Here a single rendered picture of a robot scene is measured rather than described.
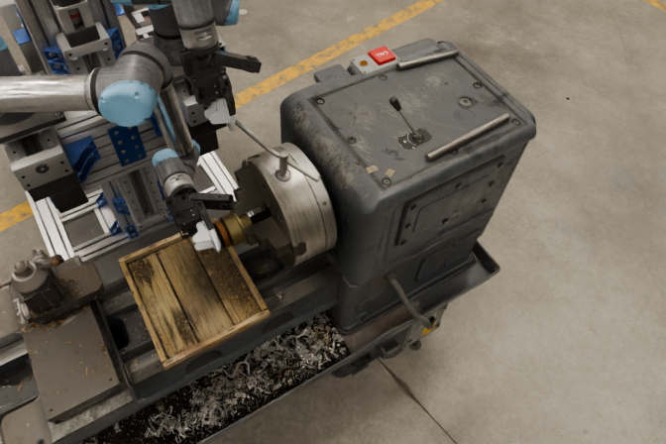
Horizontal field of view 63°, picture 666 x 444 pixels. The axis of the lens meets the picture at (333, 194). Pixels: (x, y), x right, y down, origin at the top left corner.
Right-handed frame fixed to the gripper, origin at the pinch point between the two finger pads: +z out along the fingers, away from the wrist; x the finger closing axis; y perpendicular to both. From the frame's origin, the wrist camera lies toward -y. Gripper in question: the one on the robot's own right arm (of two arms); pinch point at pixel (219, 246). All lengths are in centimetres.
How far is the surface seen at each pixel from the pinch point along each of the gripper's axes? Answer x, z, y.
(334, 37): -108, -184, -147
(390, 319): -55, 21, -47
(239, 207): 4.9, -5.3, -8.3
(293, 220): 10.1, 8.1, -17.0
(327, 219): 7.1, 10.0, -25.5
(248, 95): -108, -158, -72
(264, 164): 14.8, -7.6, -17.0
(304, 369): -51, 22, -13
